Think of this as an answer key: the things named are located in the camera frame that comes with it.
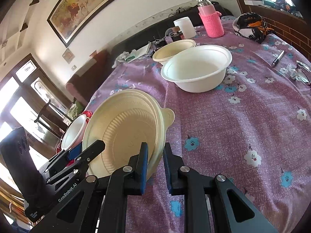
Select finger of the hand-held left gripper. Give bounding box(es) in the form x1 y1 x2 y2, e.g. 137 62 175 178
38 142 83 174
46 139 106 185

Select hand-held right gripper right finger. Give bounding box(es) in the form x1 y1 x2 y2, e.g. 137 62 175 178
163 143 277 233

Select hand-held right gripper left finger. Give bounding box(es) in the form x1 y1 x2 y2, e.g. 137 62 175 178
29 142 149 233

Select pink and white bowl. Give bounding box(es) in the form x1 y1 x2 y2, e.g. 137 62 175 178
61 114 87 151

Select cream plastic bowl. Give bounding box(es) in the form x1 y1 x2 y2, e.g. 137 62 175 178
152 39 196 66
82 89 175 178

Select large white foam bowl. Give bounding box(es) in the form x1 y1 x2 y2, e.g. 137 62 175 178
161 45 233 93

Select green cloth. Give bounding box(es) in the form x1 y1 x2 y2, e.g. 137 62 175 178
67 99 84 122

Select dark wooden chair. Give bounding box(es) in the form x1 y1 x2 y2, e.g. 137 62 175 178
34 99 73 136

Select brown armchair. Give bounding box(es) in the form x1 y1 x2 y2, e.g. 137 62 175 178
66 50 114 107

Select purple floral tablecloth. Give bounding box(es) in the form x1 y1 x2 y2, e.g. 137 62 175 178
83 19 311 233

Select wooden glass door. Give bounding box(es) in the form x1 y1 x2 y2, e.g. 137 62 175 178
0 53 73 156

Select white cloth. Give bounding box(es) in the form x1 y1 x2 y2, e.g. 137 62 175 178
112 51 133 68

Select small black box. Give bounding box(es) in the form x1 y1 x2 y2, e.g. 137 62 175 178
166 28 185 42
153 39 168 51

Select black sofa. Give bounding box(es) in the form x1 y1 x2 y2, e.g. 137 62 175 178
110 2 234 61

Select framed painting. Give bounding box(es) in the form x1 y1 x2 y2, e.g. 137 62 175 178
47 0 142 48

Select white plastic jar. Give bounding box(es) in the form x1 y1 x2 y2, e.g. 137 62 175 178
173 17 197 39

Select pink knit-sleeved bottle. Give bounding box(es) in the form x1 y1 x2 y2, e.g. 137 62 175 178
196 0 224 38

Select silver pen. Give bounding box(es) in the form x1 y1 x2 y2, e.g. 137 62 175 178
271 50 285 68

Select eyeglasses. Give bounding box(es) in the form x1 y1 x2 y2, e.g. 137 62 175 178
289 61 311 86

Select black and orange patterned cloth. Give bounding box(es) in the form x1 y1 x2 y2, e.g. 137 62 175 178
232 12 277 44

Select wall plaque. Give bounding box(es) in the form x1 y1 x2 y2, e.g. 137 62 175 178
62 48 74 61

